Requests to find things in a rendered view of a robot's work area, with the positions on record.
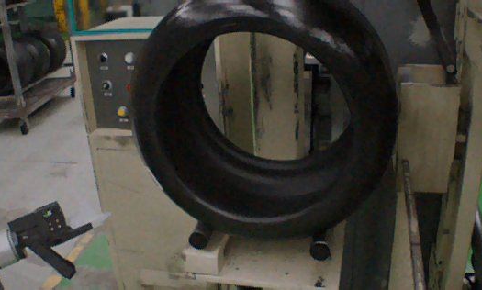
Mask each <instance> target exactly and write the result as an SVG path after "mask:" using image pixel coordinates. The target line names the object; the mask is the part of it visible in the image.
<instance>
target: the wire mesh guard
mask: <svg viewBox="0 0 482 290"><path fill-rule="evenodd" d="M401 167H402V174H403V183H402V190H401V192H397V194H396V195H395V206H394V219H393V231H392V242H391V243H390V255H389V266H388V275H387V290H408V287H409V290H426V286H425V281H424V280H425V276H424V271H423V265H422V254H421V249H420V233H419V228H418V222H417V217H416V206H415V200H414V194H413V189H412V183H411V178H410V172H409V160H408V158H406V159H402V160H401ZM405 204H406V205H405ZM406 209H407V210H406ZM404 214H405V215H404ZM402 220H403V221H402ZM403 225H404V226H403ZM401 235H402V236H401ZM400 246H401V247H400ZM409 246H410V250H409ZM399 256H400V257H399ZM409 256H410V260H409V259H408V258H409ZM400 261H401V262H400ZM412 272H413V273H412ZM411 275H412V276H411ZM408 278H409V279H408ZM412 284H413V289H412Z"/></svg>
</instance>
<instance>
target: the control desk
mask: <svg viewBox="0 0 482 290"><path fill-rule="evenodd" d="M150 34H151V31H150V32H140V33H102V34H74V35H72V36H71V37H70V39H71V43H72V48H73V62H74V67H75V71H76V76H77V82H78V86H79V89H78V91H79V96H80V101H81V106H82V111H83V117H84V125H85V130H86V133H88V134H87V139H88V144H89V149H90V154H91V160H92V164H93V169H94V175H95V183H96V188H97V193H98V198H99V204H100V209H101V214H104V213H106V212H111V216H110V217H109V218H108V219H107V221H106V222H104V228H105V229H106V237H107V243H108V248H109V252H110V257H111V262H112V267H113V268H114V272H115V277H116V282H117V287H118V290H253V287H251V286H244V285H235V284H221V283H211V282H204V281H196V280H187V279H185V270H184V263H183V262H182V251H183V250H184V248H185V246H186V244H187V242H188V237H189V235H190V233H191V231H192V230H193V228H194V226H195V225H196V223H197V220H196V219H194V218H192V217H190V216H189V215H187V214H186V212H184V211H183V210H182V209H181V208H179V207H178V206H177V205H176V204H175V203H173V201H171V200H170V199H169V198H168V197H167V196H166V195H165V193H164V192H163V191H162V190H161V189H158V187H157V186H156V185H155V183H154V182H153V180H152V179H151V177H150V175H149V174H148V172H147V171H146V169H145V168H144V167H145V165H144V163H143V161H142V160H141V159H140V156H139V154H138V152H137V149H136V146H135V143H134V140H133V138H132V134H131V130H130V125H129V110H128V102H129V86H130V80H131V75H132V72H133V69H134V65H135V62H136V60H137V58H138V56H139V54H140V50H141V48H142V47H143V44H144V42H146V40H147V38H148V37H149V36H150ZM201 88H202V95H203V98H204V102H205V106H206V108H207V110H208V113H209V114H210V116H211V118H212V119H213V121H214V122H215V124H216V125H217V127H218V129H219V131H220V132H221V133H222V134H223V135H224V136H225V137H226V138H227V139H228V140H230V141H232V142H233V143H234V144H236V145H237V146H239V147H240V148H241V149H242V150H243V151H246V152H248V153H250V154H253V155H254V141H253V121H252V83H250V64H249V43H248V32H233V33H228V34H222V35H218V36H216V37H215V39H214V40H213V43H212V45H211V46H210V48H209V50H208V52H207V56H206V58H205V62H204V66H203V72H202V73H201Z"/></svg>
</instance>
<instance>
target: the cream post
mask: <svg viewBox="0 0 482 290"><path fill-rule="evenodd" d="M249 43H250V63H251V64H252V102H253V123H254V143H255V156H258V157H262V158H266V159H285V160H296V159H301V158H305V145H304V65H303V50H302V49H301V48H299V47H298V46H296V45H295V44H293V43H290V42H288V41H286V40H283V39H282V38H278V37H276V36H272V35H268V34H263V33H257V32H249Z"/></svg>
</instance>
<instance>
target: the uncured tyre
mask: <svg viewBox="0 0 482 290"><path fill-rule="evenodd" d="M233 32H257V33H263V34H268V35H272V36H276V37H278V38H282V39H283V40H286V41H288V42H290V43H293V44H295V45H296V46H298V47H299V48H301V49H302V50H304V51H306V52H308V53H310V54H311V55H312V56H314V57H315V58H316V59H317V60H318V61H319V62H321V63H322V64H323V65H324V68H325V69H326V70H327V71H328V72H329V73H330V74H331V76H332V77H333V79H334V80H335V82H337V83H338V85H339V86H340V87H341V89H342V92H343V95H344V97H345V100H346V102H347V105H348V107H349V111H350V115H351V118H350V120H349V122H348V125H347V126H346V128H345V129H344V131H343V132H342V134H341V135H340V136H339V137H338V138H337V139H336V140H335V141H334V142H333V143H331V144H330V145H329V146H327V147H326V148H324V149H322V151H319V152H317V153H315V154H313V155H310V156H308V157H305V158H301V159H296V160H288V161H279V160H270V159H265V158H262V157H258V156H255V155H253V154H250V153H248V152H246V151H243V150H242V149H241V148H240V147H239V146H237V145H236V144H234V143H233V142H232V141H230V140H228V139H227V138H226V137H225V136H224V135H223V134H222V133H221V132H220V131H219V129H218V127H217V125H216V124H215V122H214V121H213V119H212V118H211V116H210V114H209V113H208V110H207V108H206V106H205V102H204V98H203V95H202V88H201V73H202V72H203V66H204V62H205V58H206V56H207V52H208V50H209V48H210V46H211V45H212V43H213V40H214V39H215V37H216V36H218V35H222V34H228V33H233ZM128 110H129V125H130V130H131V134H132V138H133V140H134V143H135V146H136V149H137V152H138V154H139V156H140V159H141V160H142V161H143V163H144V165H145V167H148V168H149V169H150V170H151V172H152V174H153V175H154V178H155V179H156V181H157V182H158V183H159V185H160V186H161V188H162V191H163V192H164V193H165V195H166V196H167V197H168V198H169V199H170V200H171V201H173V203H175V204H176V205H177V206H178V207H179V208H181V209H182V210H183V211H184V212H186V214H187V215H189V216H190V217H192V218H194V219H196V220H197V221H199V222H202V223H204V224H205V225H207V226H209V227H210V228H211V229H214V230H216V231H219V232H221V233H224V234H228V235H231V236H233V237H237V238H241V239H246V240H257V241H289V240H300V239H303V238H304V237H307V236H312V235H315V234H318V233H320V232H322V231H324V230H327V229H330V228H332V227H334V226H336V225H337V224H339V223H341V222H342V221H344V220H345V219H346V218H347V217H349V216H350V215H351V214H353V213H354V212H355V211H356V210H357V209H358V208H360V207H361V206H362V205H363V204H364V203H365V201H366V200H367V199H368V198H369V197H370V196H371V194H372V193H373V192H374V191H375V189H376V187H377V186H378V184H379V183H380V181H381V180H382V178H383V176H384V175H385V173H386V171H387V168H388V166H389V164H390V162H391V160H392V157H393V153H394V150H395V147H396V143H397V138H398V122H399V112H398V95H397V89H396V86H395V83H394V77H393V72H392V67H391V63H390V60H389V57H388V54H387V50H386V47H385V45H384V43H383V41H382V39H381V38H380V36H379V35H378V33H377V31H376V29H375V28H374V26H373V25H371V24H370V22H369V21H368V20H367V19H366V17H365V16H364V15H363V14H362V13H361V12H360V11H359V10H358V9H357V8H356V7H355V6H354V5H353V4H352V3H350V2H349V1H348V0H184V1H183V2H181V3H180V4H179V5H177V6H176V7H175V8H173V9H171V10H170V11H169V12H168V13H167V14H166V15H165V16H164V17H163V18H162V19H161V20H160V22H159V23H158V24H157V25H156V27H155V28H154V29H153V31H152V32H151V34H150V36H149V37H148V38H147V40H146V42H144V44H143V47H142V48H141V50H140V54H139V56H138V58H137V60H136V62H135V65H134V69H133V72H132V75H131V80H130V86H129V102H128Z"/></svg>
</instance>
